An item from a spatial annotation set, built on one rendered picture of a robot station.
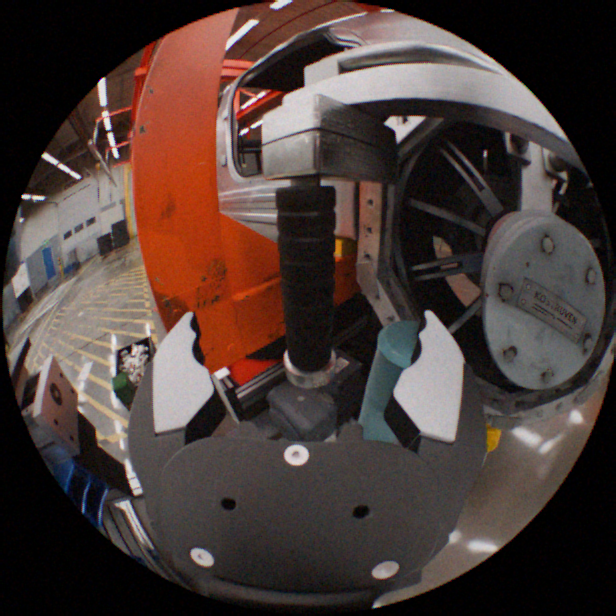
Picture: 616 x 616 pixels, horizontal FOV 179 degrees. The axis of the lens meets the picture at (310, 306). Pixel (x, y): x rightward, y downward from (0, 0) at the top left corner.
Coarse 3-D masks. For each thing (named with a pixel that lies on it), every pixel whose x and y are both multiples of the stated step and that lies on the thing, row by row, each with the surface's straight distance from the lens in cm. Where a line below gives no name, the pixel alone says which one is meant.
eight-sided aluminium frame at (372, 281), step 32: (416, 128) 34; (384, 192) 34; (384, 224) 35; (384, 256) 40; (384, 288) 37; (384, 320) 39; (416, 320) 41; (608, 320) 46; (608, 352) 44; (480, 384) 44; (576, 384) 45; (512, 416) 44; (544, 416) 45
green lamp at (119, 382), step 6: (114, 378) 45; (120, 378) 44; (126, 378) 43; (114, 384) 44; (120, 384) 43; (126, 384) 42; (132, 384) 45; (114, 390) 43; (120, 390) 43; (126, 390) 43; (132, 390) 43; (120, 396) 44; (126, 396) 44; (132, 396) 44; (126, 402) 45
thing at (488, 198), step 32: (448, 128) 42; (480, 128) 47; (416, 160) 41; (448, 160) 42; (512, 160) 42; (416, 192) 48; (480, 192) 40; (576, 192) 54; (416, 224) 51; (576, 224) 63; (416, 256) 50; (448, 256) 43; (480, 256) 41; (608, 256) 48; (416, 288) 46; (448, 288) 64; (608, 288) 49; (448, 320) 53; (480, 320) 66; (480, 352) 53; (512, 384) 50
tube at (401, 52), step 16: (368, 48) 16; (384, 48) 16; (400, 48) 15; (416, 48) 15; (432, 48) 15; (448, 48) 16; (320, 64) 18; (336, 64) 17; (352, 64) 17; (368, 64) 16; (384, 64) 16; (448, 64) 15; (464, 64) 15; (480, 64) 16; (320, 80) 17; (512, 144) 29; (528, 144) 27; (528, 160) 30
